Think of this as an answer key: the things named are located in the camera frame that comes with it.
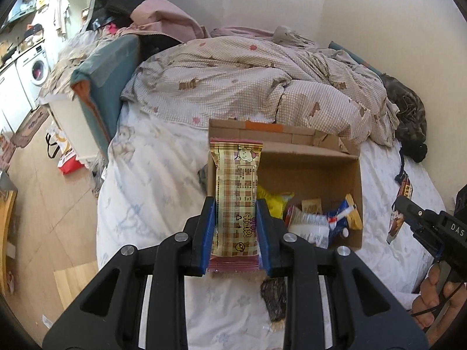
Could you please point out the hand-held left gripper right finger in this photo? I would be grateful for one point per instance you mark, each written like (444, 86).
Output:
(263, 237)

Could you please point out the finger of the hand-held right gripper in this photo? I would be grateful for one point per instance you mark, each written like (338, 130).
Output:
(423, 226)

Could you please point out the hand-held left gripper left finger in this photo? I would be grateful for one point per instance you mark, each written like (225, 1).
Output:
(208, 233)

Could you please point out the pink plaid snack packet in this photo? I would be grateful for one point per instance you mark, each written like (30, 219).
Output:
(235, 197)

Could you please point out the white and red snack packet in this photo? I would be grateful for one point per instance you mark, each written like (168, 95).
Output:
(308, 228)

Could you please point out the brown cardboard box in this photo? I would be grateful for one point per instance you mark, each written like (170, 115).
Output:
(310, 175)

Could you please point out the white cartoon packet red label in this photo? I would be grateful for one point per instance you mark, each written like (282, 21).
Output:
(396, 222)

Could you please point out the slim yellow brown packet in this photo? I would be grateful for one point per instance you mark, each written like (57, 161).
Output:
(405, 188)

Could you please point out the grey cloth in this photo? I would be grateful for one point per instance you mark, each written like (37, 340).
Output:
(203, 177)

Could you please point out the small brown packet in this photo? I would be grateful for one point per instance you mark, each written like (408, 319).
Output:
(312, 206)

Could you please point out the dark brown bar packet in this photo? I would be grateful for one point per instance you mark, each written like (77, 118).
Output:
(273, 299)

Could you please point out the white floral bed sheet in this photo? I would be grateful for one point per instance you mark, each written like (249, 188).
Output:
(153, 197)

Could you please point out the blue and yellow snack packet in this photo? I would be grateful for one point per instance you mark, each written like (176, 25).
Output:
(344, 215)

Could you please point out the camouflage garment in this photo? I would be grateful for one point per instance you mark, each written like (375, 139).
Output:
(406, 109)

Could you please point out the light wooden board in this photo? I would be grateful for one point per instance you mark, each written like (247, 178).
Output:
(76, 284)

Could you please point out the beige checked duvet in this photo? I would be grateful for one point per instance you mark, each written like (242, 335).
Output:
(237, 80)

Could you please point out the red and white shopping bag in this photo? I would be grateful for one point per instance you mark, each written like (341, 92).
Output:
(67, 156)

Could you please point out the white cabinet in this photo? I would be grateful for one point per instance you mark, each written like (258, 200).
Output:
(76, 124)

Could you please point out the teal headboard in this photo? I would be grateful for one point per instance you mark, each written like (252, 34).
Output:
(109, 69)

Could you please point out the wooden furniture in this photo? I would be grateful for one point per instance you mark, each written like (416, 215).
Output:
(7, 233)

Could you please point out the brown doormat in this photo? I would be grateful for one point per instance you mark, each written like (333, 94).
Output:
(29, 127)

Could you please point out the pink garment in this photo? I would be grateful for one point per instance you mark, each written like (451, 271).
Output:
(164, 18)

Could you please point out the white washing machine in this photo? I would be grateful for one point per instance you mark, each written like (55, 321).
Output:
(34, 69)

